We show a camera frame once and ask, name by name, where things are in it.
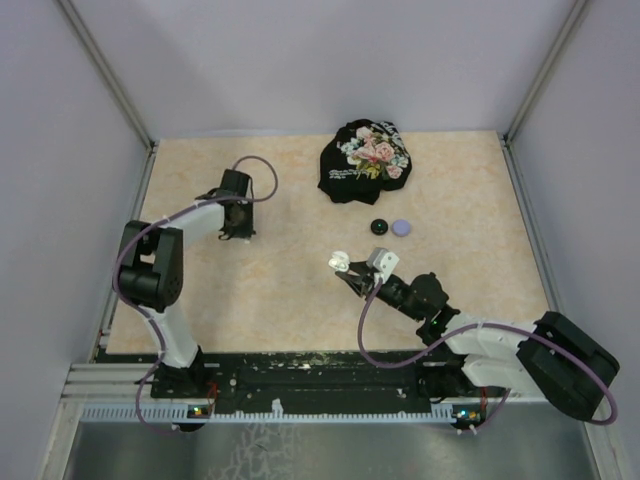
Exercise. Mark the right aluminium frame post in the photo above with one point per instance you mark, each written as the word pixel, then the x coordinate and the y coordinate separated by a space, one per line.
pixel 570 26

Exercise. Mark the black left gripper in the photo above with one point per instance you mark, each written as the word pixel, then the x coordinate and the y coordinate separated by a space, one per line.
pixel 246 231

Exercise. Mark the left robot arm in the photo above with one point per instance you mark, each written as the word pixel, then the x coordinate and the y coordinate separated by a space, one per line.
pixel 149 276

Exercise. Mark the left aluminium frame post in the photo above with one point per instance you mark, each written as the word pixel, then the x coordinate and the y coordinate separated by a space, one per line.
pixel 105 71

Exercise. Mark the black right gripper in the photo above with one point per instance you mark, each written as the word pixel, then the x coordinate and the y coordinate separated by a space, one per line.
pixel 366 284

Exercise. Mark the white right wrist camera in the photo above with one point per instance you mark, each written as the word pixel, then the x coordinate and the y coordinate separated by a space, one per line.
pixel 382 262

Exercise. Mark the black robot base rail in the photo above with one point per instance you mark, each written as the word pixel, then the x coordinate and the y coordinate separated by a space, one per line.
pixel 334 380

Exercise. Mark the white slotted cable duct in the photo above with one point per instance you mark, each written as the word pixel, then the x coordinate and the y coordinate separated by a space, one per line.
pixel 275 411

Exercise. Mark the purple earbud charging case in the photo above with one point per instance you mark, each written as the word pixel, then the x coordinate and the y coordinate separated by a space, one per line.
pixel 401 228

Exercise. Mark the black earbud charging case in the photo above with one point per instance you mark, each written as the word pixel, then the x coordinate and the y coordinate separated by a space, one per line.
pixel 379 227

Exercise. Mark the white earbud charging case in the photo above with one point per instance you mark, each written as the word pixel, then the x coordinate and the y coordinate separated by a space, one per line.
pixel 339 261

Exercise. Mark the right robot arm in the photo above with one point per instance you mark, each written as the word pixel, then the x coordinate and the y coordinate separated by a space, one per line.
pixel 551 356

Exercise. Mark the aluminium frame post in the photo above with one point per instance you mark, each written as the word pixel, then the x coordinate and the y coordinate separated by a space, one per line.
pixel 105 71
pixel 570 26

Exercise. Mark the black floral folded shirt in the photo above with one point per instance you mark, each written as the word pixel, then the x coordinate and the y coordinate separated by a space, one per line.
pixel 364 159

